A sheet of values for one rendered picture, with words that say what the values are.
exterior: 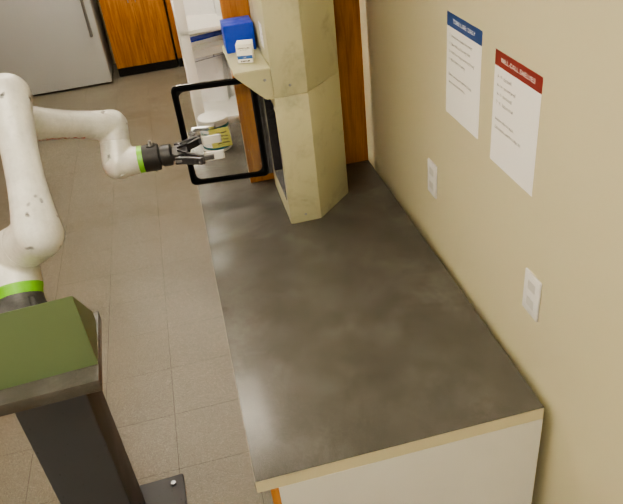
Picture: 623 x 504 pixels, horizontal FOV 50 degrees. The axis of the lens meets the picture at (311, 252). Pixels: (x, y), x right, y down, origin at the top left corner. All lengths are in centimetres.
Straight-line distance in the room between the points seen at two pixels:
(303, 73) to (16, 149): 87
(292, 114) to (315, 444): 108
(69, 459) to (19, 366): 39
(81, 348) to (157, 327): 166
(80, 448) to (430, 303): 113
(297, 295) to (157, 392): 134
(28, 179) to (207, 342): 172
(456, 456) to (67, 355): 106
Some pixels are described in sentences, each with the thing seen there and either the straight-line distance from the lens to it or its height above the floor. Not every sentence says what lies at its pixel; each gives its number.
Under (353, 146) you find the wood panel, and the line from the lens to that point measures 273.
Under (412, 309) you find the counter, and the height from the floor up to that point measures 94.
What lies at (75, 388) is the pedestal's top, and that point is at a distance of 195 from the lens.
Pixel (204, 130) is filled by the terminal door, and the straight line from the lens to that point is 255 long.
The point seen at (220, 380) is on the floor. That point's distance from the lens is 319.
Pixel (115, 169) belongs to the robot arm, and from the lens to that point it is 234.
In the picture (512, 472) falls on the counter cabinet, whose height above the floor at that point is 72.
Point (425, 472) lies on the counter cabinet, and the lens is 172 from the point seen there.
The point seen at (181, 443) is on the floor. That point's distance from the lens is 298.
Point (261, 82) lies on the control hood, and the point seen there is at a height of 147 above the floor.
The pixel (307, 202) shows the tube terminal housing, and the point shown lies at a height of 101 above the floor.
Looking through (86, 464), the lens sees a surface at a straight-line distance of 225.
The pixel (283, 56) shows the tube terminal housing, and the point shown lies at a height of 154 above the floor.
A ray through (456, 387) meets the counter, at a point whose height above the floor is 94.
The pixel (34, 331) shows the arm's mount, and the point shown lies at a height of 110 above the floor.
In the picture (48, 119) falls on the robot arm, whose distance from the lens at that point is 224.
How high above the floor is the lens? 218
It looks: 34 degrees down
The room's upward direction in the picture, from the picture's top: 7 degrees counter-clockwise
